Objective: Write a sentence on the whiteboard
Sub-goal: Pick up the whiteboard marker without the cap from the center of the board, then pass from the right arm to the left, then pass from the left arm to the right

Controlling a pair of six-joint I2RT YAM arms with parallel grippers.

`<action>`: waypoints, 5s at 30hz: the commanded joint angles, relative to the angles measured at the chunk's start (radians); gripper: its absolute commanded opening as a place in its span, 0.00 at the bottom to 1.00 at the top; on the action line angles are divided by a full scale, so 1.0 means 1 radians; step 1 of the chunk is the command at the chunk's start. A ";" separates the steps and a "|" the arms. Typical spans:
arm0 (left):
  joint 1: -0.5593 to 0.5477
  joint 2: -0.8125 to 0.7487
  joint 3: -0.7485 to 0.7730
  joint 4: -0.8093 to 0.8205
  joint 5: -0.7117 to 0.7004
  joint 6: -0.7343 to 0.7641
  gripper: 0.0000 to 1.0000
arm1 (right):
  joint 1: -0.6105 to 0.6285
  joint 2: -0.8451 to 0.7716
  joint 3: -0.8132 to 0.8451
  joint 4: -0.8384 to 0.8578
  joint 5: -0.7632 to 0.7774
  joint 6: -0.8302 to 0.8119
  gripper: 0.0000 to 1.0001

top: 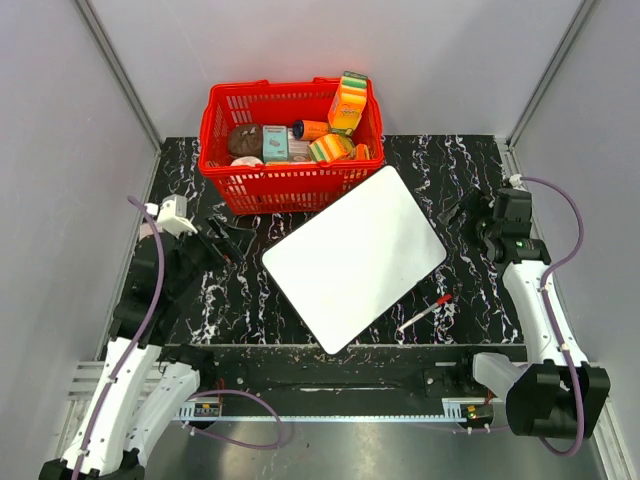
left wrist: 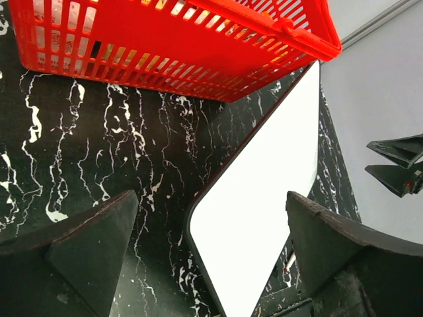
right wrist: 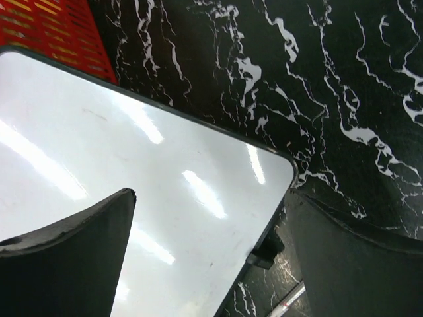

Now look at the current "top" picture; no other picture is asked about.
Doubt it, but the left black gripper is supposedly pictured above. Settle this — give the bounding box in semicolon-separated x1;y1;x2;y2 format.
169;213;256;296

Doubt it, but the red capped whiteboard marker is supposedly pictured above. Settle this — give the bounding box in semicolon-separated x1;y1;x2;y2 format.
398;294;452;332

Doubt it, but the white whiteboard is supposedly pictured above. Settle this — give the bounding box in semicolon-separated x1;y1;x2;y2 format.
262;166;447;355

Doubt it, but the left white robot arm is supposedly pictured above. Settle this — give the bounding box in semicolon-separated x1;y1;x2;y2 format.
39;217;256;479

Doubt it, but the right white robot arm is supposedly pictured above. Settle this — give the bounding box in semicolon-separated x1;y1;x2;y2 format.
438;188;611;441

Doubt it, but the red plastic shopping basket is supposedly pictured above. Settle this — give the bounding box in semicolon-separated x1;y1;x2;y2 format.
198;77;385;215

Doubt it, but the white round lid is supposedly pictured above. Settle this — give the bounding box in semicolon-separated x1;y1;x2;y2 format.
231;156;263;167

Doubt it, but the brown chocolate muffin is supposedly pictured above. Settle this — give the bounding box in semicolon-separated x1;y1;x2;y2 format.
227;123;263;158

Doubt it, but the teal small box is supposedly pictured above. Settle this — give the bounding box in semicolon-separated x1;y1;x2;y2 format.
262;125;289;164

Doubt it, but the orange snack packet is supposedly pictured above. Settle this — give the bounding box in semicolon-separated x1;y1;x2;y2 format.
348;143;370;161

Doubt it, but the orange blue can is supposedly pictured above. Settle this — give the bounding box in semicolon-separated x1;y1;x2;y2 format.
292;120;330;142

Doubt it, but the yellow green sponge pack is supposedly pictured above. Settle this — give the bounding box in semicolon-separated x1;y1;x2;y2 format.
309;133;354;163

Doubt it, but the orange juice carton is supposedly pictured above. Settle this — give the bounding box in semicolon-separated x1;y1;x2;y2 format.
328;71;368;136

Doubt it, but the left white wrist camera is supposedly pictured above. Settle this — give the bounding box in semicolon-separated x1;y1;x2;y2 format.
144;194;197;238

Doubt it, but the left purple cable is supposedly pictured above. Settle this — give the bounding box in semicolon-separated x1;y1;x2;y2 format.
69;195;294;480

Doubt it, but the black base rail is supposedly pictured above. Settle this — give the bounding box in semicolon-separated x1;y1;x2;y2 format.
165;344;526;420

